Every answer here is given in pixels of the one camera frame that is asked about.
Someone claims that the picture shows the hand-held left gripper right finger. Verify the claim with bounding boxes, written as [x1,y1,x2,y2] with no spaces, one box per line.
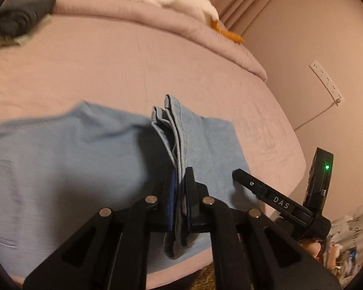
[184,167,342,290]

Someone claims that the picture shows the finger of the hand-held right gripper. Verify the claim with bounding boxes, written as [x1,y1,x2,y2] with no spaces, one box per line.
[232,169,314,222]

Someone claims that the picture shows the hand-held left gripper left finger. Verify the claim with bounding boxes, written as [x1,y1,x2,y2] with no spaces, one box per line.
[23,169,179,290]

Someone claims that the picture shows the light blue denim pants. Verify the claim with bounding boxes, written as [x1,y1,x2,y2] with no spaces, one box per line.
[0,94,252,260]

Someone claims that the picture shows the person's right hand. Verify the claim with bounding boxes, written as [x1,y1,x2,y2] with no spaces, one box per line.
[299,238,324,260]

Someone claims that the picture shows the printed light cloth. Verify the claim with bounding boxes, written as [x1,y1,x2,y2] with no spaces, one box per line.
[316,196,363,280]

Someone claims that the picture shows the shaggy tan rug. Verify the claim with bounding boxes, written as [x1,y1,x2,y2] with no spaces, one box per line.
[190,261,220,290]

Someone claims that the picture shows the bed with pink sheet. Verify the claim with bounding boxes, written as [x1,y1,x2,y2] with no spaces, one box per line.
[0,0,307,289]

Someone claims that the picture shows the pink quilt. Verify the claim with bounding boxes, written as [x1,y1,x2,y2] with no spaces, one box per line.
[47,0,268,82]

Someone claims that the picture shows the dark folded clothes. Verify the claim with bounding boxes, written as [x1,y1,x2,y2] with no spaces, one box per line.
[0,0,57,41]

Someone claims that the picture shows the white power cable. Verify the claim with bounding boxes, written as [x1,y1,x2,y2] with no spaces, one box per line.
[293,99,340,131]

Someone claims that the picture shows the white wall power strip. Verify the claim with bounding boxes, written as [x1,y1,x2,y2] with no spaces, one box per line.
[309,60,345,107]

